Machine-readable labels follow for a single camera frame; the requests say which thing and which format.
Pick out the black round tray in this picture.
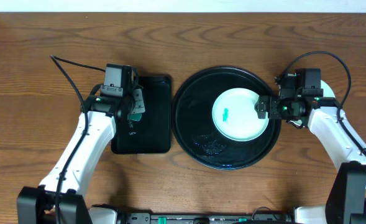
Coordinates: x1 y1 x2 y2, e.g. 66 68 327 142
172 66 281 170

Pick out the green sponge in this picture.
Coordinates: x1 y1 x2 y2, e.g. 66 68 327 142
129 113 142 121

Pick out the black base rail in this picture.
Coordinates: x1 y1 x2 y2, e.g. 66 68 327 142
89 205 295 224

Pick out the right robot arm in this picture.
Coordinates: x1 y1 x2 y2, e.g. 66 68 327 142
254 96 366 223

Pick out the mint green plate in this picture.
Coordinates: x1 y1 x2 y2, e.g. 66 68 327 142
212 88 268 142
321 80 336 98

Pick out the black rectangular tray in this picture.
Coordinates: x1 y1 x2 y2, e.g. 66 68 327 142
111 76 172 154

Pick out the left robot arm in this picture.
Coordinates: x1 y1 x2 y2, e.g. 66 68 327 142
17 88 145 223

